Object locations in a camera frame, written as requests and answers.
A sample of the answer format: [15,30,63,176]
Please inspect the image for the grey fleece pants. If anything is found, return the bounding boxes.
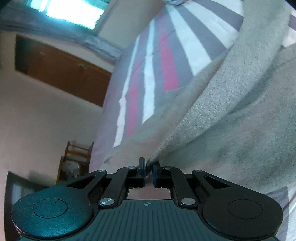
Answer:
[103,1,295,193]

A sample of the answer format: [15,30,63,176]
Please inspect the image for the small wooden chair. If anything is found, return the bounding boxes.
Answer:
[56,141,94,184]

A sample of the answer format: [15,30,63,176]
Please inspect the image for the brown wooden door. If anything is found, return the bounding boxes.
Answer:
[15,35,111,106]

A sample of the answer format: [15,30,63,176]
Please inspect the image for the striped pink grey bed sheet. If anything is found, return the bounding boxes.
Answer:
[90,1,295,240]

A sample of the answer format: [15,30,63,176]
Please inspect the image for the green window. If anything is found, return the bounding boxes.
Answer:
[25,0,110,30]

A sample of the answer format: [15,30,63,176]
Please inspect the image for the grey blue left curtain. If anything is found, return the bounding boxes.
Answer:
[1,1,122,63]

